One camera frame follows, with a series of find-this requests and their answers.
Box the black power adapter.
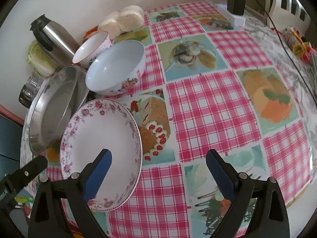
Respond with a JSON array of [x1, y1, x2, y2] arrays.
[[227, 0, 245, 16]]

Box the clear glass jars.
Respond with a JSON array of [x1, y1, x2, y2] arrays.
[[18, 70, 46, 108]]

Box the orange snack packet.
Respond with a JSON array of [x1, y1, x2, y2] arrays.
[[83, 26, 98, 40]]

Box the bag of steamed buns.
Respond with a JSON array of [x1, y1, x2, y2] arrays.
[[97, 5, 145, 40]]

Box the black cable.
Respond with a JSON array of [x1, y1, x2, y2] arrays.
[[234, 0, 317, 105]]

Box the light blue bowl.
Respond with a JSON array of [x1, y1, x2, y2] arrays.
[[85, 40, 146, 96]]

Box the stainless steel thermos jug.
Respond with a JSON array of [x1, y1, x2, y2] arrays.
[[30, 14, 80, 68]]

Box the napa cabbage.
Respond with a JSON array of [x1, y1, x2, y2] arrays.
[[27, 40, 59, 77]]

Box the stainless steel round pan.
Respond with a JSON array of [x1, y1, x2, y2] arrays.
[[28, 66, 89, 156]]

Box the colourful candy packets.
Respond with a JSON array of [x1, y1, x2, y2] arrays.
[[282, 26, 316, 63]]

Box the red rim strawberry bowl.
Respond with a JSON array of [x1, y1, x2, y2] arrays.
[[72, 32, 112, 69]]

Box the checkered fruit tablecloth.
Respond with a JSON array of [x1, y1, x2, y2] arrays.
[[19, 0, 315, 238]]

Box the floral rim round plate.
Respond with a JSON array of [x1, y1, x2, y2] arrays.
[[60, 98, 142, 212]]

